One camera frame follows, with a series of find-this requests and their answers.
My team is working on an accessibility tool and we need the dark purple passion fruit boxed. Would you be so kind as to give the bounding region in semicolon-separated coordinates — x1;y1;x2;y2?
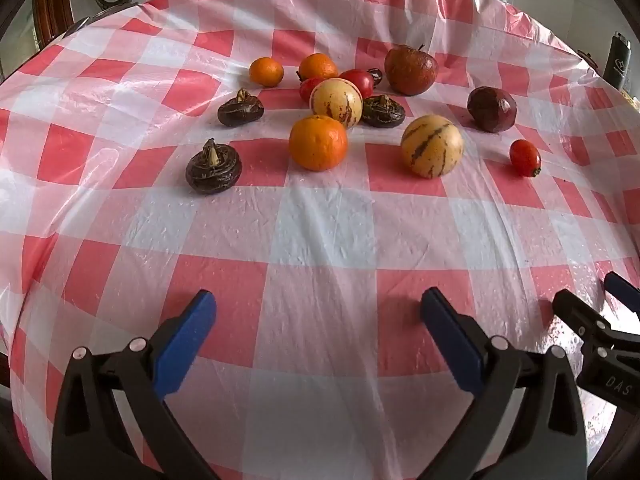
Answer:
467;86;518;134

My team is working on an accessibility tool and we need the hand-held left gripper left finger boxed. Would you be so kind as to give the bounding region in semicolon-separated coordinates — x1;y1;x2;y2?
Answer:
51;289;221;480

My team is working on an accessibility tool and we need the small orange mandarin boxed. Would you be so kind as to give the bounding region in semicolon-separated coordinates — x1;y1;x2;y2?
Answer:
249;57;285;87

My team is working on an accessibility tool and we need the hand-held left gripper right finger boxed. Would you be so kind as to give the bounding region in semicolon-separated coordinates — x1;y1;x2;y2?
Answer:
421;287;589;480

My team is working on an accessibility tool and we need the brown wooden window frame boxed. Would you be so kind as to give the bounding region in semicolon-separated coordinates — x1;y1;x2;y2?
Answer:
32;0;71;47

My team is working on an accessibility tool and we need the large orange mandarin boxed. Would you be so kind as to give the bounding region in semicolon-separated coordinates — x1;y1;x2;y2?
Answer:
288;115;349;172

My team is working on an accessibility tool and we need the red cherry tomato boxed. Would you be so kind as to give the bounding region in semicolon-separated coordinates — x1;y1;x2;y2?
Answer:
339;68;376;100
509;139;543;178
296;77;327;103

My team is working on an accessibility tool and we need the dark red apple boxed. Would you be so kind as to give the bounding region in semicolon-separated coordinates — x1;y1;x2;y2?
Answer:
384;44;439;97

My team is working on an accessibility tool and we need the red white checked plastic tablecloth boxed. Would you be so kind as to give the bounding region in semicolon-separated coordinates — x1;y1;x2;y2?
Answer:
0;0;640;480

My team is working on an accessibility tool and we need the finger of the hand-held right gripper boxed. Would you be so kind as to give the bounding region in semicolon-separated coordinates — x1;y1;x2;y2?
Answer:
603;270;640;319
552;289;614;347

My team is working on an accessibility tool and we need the steel pot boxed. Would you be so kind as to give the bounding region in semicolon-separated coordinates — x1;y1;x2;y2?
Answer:
64;2;137;37

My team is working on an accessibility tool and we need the yellow striped pepino melon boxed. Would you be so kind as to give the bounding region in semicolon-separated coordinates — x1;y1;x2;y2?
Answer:
400;114;465;179
310;78;363;130

